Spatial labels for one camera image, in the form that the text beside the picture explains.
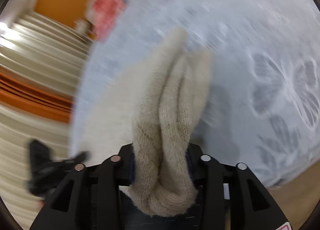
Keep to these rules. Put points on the bed with butterfly duvet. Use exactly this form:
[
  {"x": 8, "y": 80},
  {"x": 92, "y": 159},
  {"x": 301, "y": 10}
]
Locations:
[{"x": 263, "y": 106}]

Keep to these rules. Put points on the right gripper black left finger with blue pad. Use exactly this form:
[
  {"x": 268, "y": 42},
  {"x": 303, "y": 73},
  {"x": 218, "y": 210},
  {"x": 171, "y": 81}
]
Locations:
[{"x": 89, "y": 197}]

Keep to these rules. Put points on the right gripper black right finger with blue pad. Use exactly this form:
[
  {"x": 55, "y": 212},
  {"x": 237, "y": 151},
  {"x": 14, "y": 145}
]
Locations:
[{"x": 235, "y": 189}]

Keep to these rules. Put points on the pink garment on bed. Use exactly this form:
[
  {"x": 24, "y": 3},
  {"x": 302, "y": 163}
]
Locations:
[{"x": 105, "y": 15}]

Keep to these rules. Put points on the beige pleated curtain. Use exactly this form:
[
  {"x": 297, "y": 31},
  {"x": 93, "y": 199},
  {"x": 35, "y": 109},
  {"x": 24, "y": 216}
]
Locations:
[{"x": 47, "y": 55}]

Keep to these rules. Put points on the orange curtain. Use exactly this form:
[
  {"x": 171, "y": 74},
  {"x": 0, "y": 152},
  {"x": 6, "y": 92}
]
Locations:
[{"x": 28, "y": 98}]

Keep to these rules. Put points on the beige knit sweater black hearts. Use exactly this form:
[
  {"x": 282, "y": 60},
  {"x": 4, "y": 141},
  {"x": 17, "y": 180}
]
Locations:
[{"x": 155, "y": 105}]

